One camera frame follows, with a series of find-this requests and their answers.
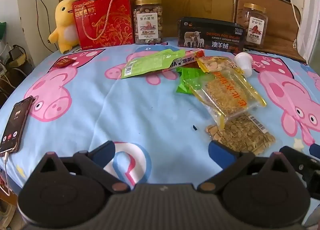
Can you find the yellow cashew packet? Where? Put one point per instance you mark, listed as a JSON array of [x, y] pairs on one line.
[[215, 64]]

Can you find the yellow duck plush toy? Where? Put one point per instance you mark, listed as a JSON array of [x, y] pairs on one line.
[[63, 19]]

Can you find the green cloth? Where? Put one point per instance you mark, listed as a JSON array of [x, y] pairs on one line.
[[2, 31]]

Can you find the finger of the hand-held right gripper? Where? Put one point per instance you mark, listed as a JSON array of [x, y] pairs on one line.
[[295, 156], [311, 182]]

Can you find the red gift box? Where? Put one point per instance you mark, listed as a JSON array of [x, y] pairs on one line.
[[100, 27]]

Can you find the white framed glass door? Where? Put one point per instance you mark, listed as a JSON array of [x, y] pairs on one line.
[[312, 32]]

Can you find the black cardboard box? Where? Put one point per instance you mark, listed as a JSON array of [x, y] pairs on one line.
[[212, 37]]

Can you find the pecan jar with gold lid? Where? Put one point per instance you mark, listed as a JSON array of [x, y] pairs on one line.
[[255, 32]]

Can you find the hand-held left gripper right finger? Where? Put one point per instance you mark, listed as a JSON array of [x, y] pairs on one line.
[[219, 150]]

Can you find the small red packet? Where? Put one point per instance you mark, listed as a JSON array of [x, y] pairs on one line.
[[63, 62]]

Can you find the cashew jar with gold lid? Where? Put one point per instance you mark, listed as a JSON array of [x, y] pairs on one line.
[[147, 19]]

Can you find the clear seed packet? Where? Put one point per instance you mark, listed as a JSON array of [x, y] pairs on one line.
[[245, 134]]

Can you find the smartphone in dark case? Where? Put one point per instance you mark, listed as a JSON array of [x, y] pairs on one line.
[[13, 127]]

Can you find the brown seat mat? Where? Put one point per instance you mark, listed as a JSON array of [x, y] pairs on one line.
[[282, 32]]

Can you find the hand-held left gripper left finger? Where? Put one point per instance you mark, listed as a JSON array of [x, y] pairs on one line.
[[105, 151]]

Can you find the printed blanket with pink pigs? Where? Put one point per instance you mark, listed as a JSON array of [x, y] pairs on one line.
[[100, 109]]

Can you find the green snack packet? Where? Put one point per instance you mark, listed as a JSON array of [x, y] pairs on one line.
[[186, 70], [186, 86]]

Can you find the clear yellow-edged grain packet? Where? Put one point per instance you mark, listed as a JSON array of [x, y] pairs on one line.
[[230, 94]]

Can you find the light green pouch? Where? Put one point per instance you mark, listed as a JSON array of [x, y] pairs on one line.
[[147, 63]]

